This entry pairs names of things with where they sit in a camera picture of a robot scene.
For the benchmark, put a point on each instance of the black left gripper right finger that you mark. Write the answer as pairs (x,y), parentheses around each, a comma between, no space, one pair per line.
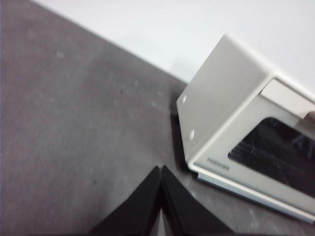
(187,216)

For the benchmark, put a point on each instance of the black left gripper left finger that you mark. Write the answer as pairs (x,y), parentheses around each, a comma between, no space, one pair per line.
(137,211)

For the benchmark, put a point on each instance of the cream toaster oven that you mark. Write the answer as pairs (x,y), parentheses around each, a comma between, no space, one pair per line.
(221,93)

